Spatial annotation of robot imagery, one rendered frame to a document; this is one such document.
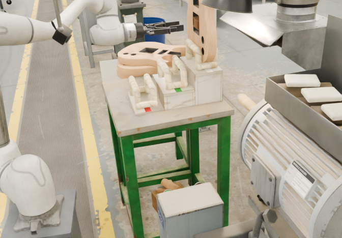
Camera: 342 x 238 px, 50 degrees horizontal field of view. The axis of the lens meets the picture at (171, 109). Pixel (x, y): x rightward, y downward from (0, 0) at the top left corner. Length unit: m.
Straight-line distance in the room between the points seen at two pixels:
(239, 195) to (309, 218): 1.99
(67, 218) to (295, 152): 1.08
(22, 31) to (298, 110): 0.98
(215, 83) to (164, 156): 1.40
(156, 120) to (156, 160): 1.36
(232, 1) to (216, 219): 0.56
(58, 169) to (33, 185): 1.67
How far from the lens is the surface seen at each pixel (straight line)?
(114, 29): 1.76
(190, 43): 1.91
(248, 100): 1.17
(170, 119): 1.76
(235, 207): 2.66
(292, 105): 0.82
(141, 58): 2.27
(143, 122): 1.75
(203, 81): 1.83
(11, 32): 1.39
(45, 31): 1.49
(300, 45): 0.96
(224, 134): 1.89
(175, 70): 1.99
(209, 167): 3.00
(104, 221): 2.63
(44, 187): 1.56
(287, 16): 1.01
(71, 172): 3.13
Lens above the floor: 1.78
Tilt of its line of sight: 27 degrees down
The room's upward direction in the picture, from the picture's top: 3 degrees counter-clockwise
